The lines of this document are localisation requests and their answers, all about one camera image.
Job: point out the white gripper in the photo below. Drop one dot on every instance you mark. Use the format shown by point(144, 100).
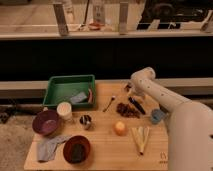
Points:
point(133, 92)

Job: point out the grey cloth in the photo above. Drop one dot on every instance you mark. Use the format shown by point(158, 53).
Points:
point(46, 148)

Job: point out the metal post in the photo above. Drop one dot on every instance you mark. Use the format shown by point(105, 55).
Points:
point(60, 18)
point(123, 15)

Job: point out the left metal post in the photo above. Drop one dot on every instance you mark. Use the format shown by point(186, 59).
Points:
point(60, 18)

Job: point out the grey-blue sponge in tray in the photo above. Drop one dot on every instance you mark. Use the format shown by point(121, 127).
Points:
point(80, 97)

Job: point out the small dark round container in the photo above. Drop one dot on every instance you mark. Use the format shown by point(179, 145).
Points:
point(128, 87)

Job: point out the black vehicle in background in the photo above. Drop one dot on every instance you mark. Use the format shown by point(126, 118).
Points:
point(171, 13)

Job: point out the red chili pepper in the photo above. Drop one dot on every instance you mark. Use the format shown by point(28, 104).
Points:
point(90, 96)

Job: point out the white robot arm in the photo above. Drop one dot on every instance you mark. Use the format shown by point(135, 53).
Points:
point(190, 139)

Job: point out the purple bowl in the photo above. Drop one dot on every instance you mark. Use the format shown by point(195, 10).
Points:
point(46, 122)

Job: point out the white cup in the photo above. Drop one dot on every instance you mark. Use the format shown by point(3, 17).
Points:
point(64, 109)

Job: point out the small metal cup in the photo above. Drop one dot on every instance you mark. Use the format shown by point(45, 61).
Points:
point(85, 121)

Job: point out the right metal post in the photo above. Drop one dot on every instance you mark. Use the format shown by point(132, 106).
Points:
point(123, 15)

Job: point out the orange fruit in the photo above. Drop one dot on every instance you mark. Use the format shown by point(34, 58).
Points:
point(120, 128)

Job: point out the dark sponge in bowl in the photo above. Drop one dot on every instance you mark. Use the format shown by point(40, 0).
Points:
point(78, 153)

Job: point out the red-brown bowl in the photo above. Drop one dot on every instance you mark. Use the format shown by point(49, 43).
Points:
point(78, 139)

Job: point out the blue cup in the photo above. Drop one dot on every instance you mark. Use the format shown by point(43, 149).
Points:
point(157, 115)

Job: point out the green plastic tray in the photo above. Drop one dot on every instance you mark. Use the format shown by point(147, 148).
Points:
point(62, 88)

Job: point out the metal spoon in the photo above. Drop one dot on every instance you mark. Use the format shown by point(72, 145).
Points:
point(110, 102)

